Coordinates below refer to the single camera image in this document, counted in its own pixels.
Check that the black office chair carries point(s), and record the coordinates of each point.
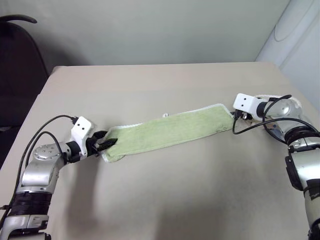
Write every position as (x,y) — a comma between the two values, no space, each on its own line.
(17,75)

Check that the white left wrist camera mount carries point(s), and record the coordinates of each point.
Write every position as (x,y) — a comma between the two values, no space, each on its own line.
(80,128)

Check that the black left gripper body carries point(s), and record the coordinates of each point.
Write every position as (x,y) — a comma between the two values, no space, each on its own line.
(92,146)

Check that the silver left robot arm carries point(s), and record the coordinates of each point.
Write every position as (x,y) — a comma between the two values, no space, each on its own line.
(37,172)

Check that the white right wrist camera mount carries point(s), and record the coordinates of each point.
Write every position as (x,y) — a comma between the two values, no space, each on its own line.
(243,101)

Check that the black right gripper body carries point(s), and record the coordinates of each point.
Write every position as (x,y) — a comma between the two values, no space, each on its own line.
(243,116)

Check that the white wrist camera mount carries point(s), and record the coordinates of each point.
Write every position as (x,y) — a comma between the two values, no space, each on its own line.
(80,128)
(243,101)

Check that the light green towel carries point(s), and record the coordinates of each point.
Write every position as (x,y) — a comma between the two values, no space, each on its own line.
(172,128)

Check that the white cabinet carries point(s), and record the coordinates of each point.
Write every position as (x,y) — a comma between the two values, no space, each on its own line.
(297,32)

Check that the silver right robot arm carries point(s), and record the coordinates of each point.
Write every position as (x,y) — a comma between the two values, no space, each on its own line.
(303,167)

